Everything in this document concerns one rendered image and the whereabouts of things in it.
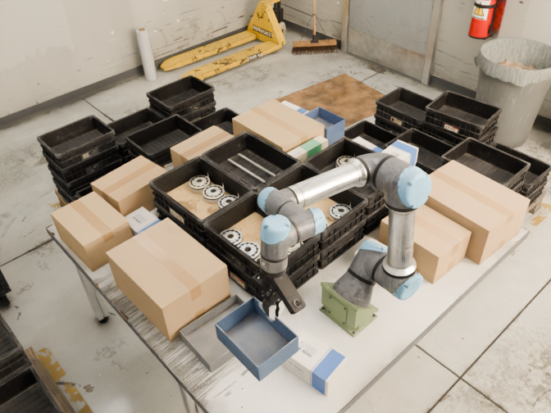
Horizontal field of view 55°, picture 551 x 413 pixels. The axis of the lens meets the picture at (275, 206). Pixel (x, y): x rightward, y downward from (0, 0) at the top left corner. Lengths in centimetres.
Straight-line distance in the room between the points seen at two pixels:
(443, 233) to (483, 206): 23
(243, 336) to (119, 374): 142
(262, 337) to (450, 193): 119
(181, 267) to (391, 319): 84
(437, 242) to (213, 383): 104
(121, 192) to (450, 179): 151
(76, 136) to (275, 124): 151
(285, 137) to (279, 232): 143
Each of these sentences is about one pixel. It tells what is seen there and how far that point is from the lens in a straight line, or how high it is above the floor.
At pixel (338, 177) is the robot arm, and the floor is 141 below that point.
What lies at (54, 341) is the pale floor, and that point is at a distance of 322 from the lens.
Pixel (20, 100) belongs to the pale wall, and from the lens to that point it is 520.
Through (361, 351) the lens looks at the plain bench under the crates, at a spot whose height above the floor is 70.
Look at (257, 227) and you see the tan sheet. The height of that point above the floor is 83.
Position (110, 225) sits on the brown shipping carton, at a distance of 242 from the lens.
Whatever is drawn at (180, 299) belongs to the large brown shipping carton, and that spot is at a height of 88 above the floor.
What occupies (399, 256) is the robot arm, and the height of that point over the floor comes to 110.
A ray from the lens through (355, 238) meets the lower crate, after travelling 241.
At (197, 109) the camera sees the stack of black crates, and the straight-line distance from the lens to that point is 389.
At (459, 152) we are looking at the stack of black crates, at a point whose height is 54.
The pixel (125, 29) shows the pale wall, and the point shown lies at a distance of 542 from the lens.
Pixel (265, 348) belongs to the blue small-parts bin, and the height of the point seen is 107.
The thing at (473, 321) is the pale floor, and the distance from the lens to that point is 317.
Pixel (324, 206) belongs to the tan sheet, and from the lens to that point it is 242.
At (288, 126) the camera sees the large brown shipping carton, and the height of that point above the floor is 90.
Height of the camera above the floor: 239
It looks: 40 degrees down
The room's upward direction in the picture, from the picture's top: 2 degrees counter-clockwise
